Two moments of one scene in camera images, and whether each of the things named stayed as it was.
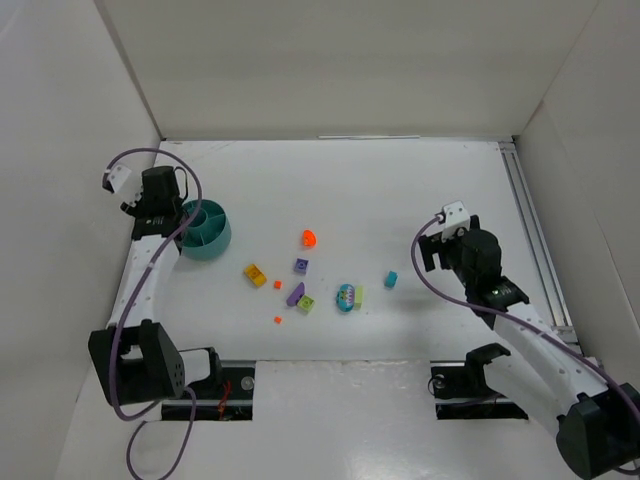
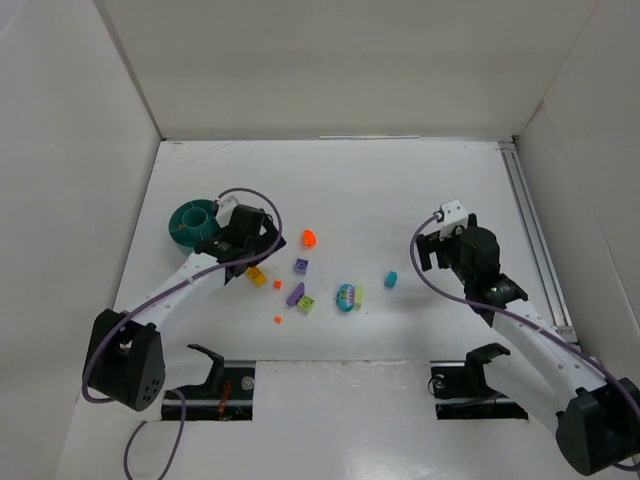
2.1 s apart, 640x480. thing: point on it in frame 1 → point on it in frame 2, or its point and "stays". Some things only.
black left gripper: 133,204 → 260,251
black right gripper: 429,248 stays
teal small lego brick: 390,279 stays
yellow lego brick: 255,275 stays
